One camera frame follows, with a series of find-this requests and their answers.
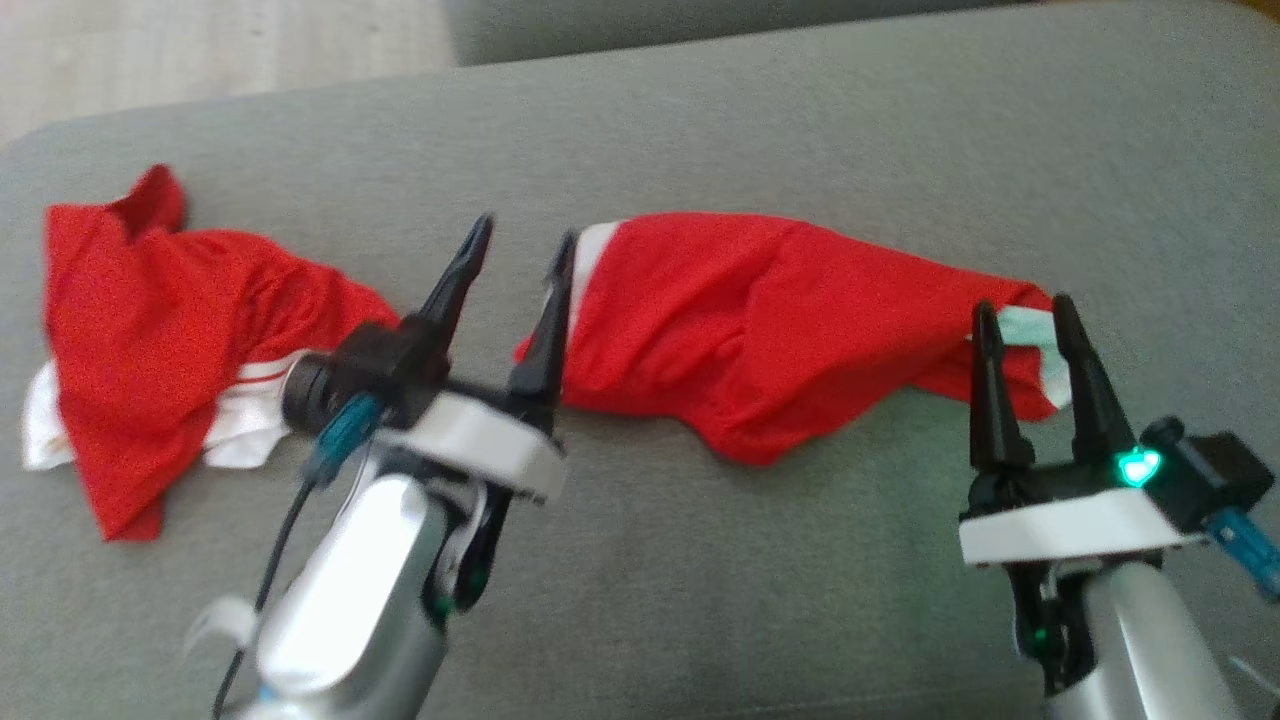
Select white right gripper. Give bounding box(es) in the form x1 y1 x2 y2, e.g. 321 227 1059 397
957 294 1207 570

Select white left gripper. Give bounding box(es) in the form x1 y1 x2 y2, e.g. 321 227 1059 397
375 212 579 503

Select red shorts with white stripe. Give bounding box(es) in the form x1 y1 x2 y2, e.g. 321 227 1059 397
513 212 1076 467

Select red jersey with white sleeves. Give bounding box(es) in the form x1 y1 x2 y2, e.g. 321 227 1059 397
22 163 401 543

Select black left cable teal plug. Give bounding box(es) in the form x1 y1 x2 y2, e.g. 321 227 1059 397
212 393 386 720

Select white left arm cable strap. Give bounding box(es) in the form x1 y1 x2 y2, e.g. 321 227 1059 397
185 597 258 653

